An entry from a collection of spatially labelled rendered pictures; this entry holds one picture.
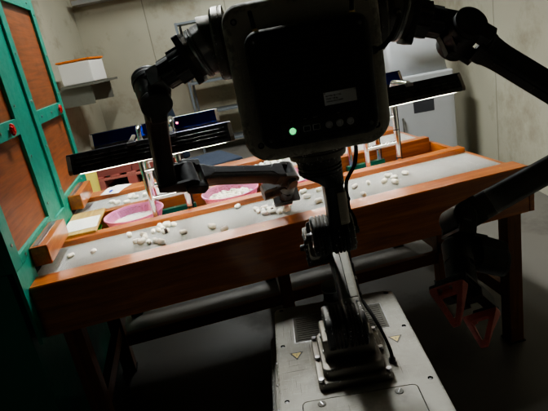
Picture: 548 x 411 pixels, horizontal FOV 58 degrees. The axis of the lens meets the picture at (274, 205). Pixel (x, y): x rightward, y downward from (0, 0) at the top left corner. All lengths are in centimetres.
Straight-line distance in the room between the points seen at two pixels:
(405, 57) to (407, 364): 342
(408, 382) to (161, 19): 719
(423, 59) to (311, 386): 356
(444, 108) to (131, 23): 513
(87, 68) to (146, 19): 193
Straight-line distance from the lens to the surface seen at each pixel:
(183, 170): 153
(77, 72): 651
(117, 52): 821
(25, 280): 179
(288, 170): 171
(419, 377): 142
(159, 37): 806
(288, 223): 172
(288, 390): 143
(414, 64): 455
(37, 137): 236
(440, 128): 459
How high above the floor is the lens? 137
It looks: 18 degrees down
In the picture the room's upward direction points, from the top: 11 degrees counter-clockwise
